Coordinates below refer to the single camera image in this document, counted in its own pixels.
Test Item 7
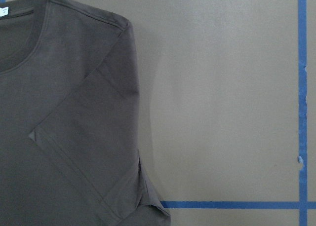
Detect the dark brown t-shirt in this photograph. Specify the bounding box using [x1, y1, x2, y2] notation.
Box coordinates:
[0, 0, 171, 226]

